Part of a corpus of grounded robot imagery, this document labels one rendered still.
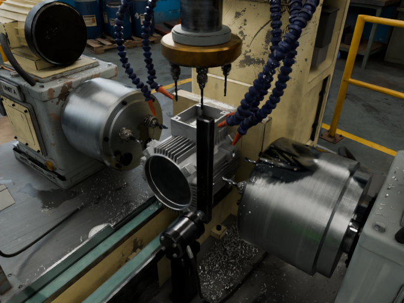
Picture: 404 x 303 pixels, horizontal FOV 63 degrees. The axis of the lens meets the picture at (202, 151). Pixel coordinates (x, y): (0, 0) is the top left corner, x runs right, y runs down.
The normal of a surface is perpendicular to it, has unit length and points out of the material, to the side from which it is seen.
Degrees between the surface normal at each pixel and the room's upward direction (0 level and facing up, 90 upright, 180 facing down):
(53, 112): 90
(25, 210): 0
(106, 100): 24
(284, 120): 90
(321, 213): 51
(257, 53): 90
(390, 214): 0
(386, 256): 90
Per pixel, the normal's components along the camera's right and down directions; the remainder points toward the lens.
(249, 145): -0.60, 0.44
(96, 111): -0.40, -0.31
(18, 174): 0.00, -0.84
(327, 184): -0.24, -0.58
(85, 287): 0.80, 0.33
